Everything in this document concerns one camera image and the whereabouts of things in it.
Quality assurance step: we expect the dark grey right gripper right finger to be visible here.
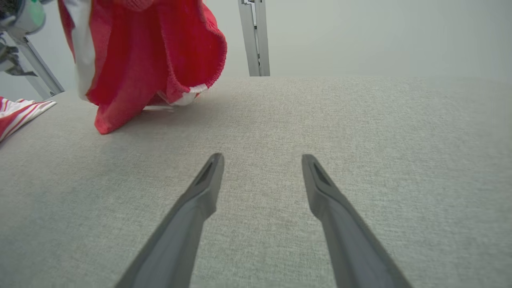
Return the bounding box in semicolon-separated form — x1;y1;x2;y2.
302;154;413;288

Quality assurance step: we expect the red white striped cloth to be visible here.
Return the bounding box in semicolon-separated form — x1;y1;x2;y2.
0;96;57;142

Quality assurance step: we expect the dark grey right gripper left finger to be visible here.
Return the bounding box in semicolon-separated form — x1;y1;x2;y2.
115;153;225;288

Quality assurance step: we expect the upright grey metal frame post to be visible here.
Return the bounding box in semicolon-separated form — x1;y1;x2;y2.
238;0;270;77

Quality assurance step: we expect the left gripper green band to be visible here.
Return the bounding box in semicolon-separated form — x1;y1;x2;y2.
0;0;47;37

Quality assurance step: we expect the slanted grey metal frame post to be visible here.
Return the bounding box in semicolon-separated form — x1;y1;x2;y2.
5;34;65;100

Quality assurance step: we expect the red garment with white trim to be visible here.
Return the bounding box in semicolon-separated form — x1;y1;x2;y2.
58;0;228;135

